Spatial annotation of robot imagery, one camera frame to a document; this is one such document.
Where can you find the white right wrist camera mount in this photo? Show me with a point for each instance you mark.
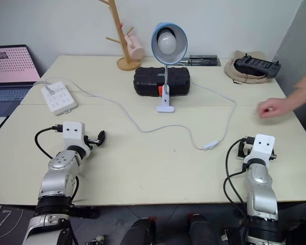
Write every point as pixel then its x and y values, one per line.
pixel 261 148

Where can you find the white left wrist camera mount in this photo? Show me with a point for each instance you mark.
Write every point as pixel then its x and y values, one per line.
pixel 72 135

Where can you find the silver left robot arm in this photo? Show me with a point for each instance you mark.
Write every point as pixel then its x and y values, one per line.
pixel 58 176

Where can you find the white power strip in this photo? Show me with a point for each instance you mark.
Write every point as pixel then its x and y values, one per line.
pixel 59 98

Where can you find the laptop with pink screen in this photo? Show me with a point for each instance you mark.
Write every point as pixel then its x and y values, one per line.
pixel 10 76

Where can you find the blue desk lamp white clamp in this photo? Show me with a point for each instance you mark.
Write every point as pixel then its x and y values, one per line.
pixel 165 102

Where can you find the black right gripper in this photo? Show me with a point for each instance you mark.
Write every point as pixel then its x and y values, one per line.
pixel 242 153

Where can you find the pink mug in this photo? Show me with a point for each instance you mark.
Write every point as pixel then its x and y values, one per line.
pixel 135 48

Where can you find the black plastic case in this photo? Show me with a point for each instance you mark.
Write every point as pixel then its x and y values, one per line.
pixel 148 81

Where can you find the dark rounded shape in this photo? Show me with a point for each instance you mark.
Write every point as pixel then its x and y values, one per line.
pixel 139 232
pixel 205 231

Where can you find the white light bulb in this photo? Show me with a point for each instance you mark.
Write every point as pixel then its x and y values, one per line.
pixel 167 42

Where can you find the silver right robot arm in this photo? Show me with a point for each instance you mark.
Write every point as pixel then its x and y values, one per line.
pixel 260 189

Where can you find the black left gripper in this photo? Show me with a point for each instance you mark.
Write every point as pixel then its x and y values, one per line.
pixel 91 143

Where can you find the wooden mug tree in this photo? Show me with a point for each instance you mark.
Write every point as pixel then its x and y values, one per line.
pixel 122 43

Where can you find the person's bare hand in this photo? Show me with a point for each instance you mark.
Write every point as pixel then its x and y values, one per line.
pixel 276 107

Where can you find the black remote controller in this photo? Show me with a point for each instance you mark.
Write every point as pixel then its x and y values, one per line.
pixel 257 67

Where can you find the beige hat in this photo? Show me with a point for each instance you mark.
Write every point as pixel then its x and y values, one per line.
pixel 238 75

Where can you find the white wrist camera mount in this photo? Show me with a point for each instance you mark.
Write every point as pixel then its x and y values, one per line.
pixel 72 135
pixel 261 148

